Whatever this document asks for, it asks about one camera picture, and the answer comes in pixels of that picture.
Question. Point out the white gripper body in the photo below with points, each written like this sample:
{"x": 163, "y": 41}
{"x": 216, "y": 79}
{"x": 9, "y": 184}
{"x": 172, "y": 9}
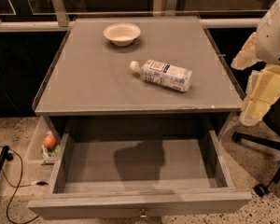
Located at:
{"x": 272, "y": 36}

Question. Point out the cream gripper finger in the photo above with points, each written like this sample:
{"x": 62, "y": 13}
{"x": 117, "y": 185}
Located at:
{"x": 262, "y": 91}
{"x": 246, "y": 57}

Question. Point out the grey top drawer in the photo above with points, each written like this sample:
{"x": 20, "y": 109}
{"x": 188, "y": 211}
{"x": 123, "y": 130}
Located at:
{"x": 116, "y": 174}

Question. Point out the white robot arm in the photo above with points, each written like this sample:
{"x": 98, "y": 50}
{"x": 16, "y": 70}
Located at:
{"x": 263, "y": 87}

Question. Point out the metal drawer knob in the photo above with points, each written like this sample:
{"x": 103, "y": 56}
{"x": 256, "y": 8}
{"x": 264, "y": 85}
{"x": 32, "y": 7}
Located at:
{"x": 143, "y": 213}

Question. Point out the black office chair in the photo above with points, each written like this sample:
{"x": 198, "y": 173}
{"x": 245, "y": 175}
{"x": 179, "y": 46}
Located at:
{"x": 272, "y": 120}

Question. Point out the clear plastic water bottle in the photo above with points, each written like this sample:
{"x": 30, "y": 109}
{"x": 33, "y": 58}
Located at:
{"x": 164, "y": 74}

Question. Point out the white paper bowl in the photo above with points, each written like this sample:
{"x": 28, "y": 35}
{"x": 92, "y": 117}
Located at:
{"x": 122, "y": 34}

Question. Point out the grey wooden cabinet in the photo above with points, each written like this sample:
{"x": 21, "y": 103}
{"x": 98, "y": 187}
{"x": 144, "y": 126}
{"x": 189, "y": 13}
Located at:
{"x": 92, "y": 79}

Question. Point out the orange fruit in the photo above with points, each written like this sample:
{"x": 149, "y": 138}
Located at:
{"x": 49, "y": 141}

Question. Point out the clear plastic storage bin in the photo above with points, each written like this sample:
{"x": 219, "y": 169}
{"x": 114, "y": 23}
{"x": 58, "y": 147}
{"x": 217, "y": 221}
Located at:
{"x": 35, "y": 147}

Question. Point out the aluminium frame rail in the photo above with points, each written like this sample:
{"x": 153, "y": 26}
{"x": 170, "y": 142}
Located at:
{"x": 60, "y": 15}

